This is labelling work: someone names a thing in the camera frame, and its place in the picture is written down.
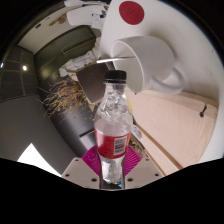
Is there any white plastic chair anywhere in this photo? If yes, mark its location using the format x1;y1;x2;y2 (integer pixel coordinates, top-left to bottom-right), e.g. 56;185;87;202
66;4;108;28

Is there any clear red-labelled plastic bottle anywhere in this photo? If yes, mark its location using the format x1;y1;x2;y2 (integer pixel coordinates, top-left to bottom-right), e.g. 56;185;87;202
93;69;134;185

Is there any plywood drawing board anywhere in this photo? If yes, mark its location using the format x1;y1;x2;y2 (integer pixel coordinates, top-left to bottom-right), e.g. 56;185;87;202
125;87;219;177

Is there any metal spoon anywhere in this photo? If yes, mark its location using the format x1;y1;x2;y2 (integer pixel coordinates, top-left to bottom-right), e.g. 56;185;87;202
95;55;136;65

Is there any white ceramic mug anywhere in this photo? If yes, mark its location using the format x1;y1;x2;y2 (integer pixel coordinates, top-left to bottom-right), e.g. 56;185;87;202
110;35;186;96

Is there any flat round red coaster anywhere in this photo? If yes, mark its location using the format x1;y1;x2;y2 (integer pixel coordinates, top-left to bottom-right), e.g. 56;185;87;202
118;0;146;26

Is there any yellow strip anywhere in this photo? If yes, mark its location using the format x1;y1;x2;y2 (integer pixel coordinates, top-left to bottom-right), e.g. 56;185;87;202
126;98;134;115

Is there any dried plant in grey pot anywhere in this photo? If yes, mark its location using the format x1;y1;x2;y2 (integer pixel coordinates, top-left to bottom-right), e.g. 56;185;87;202
38;61;109;118

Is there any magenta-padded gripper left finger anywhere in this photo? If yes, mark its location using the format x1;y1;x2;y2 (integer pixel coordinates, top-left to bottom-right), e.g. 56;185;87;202
61;146;101;190

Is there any brown wooden figure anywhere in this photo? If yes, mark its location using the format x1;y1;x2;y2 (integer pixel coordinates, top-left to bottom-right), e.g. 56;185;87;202
48;13;68;27

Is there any long ceiling light strip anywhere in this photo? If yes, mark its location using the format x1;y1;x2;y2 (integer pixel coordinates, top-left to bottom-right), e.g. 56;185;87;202
17;142;63;178

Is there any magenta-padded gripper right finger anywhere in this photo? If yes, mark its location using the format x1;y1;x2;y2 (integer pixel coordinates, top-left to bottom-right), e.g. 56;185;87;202
123;146;164;190

